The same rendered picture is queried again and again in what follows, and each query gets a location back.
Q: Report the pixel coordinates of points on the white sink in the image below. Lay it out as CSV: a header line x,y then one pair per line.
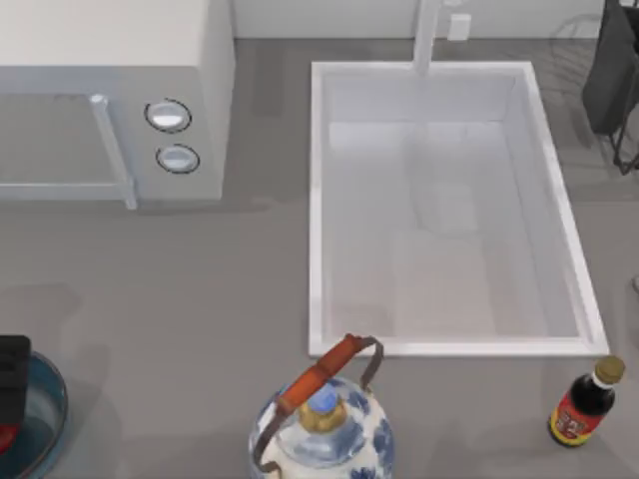
x,y
449,209

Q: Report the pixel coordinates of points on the small microwave knob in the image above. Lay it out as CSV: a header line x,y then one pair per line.
x,y
178,158

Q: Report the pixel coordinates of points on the pale microwave oven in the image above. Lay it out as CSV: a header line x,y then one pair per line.
x,y
209,100

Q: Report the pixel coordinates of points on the blue and white teapot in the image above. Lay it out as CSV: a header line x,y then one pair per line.
x,y
344,429

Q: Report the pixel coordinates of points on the large microwave knob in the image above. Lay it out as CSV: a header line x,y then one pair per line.
x,y
168,116

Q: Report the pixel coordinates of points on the tall white tap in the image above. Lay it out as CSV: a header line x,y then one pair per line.
x,y
425,35

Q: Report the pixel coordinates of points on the dark sauce bottle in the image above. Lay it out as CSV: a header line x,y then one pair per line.
x,y
581,404

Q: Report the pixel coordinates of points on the blue glass bowl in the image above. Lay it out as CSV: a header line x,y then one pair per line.
x,y
47,414

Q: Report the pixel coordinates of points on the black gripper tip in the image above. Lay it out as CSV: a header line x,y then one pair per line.
x,y
11,379

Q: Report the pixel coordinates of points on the red object in bowl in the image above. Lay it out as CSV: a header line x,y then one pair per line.
x,y
6,435

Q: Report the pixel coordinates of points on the white wall socket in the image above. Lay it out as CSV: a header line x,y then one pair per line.
x,y
458,26

